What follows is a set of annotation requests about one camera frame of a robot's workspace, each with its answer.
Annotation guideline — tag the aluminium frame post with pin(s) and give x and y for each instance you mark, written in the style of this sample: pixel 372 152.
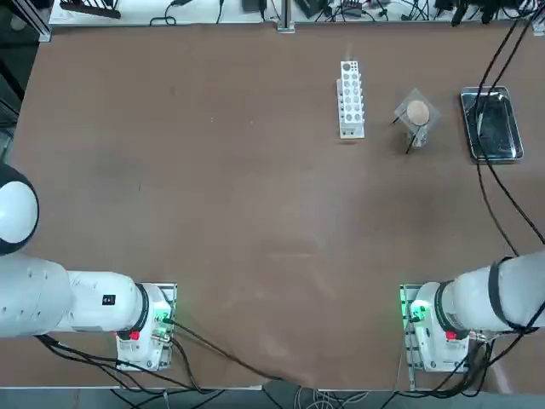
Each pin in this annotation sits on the aluminium frame post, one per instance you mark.
pixel 40 30
pixel 286 17
pixel 540 23

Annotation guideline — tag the white test tube rack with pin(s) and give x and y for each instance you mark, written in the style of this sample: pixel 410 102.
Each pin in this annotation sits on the white test tube rack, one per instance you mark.
pixel 351 133

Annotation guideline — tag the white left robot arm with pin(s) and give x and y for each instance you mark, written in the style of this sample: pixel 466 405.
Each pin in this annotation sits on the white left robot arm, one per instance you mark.
pixel 42 298

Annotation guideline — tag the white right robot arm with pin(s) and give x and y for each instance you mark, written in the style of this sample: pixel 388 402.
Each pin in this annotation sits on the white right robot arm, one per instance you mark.
pixel 468 294

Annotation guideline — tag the glass alcohol lamp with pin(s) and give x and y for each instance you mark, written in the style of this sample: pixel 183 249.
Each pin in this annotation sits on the glass alcohol lamp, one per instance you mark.
pixel 419 142

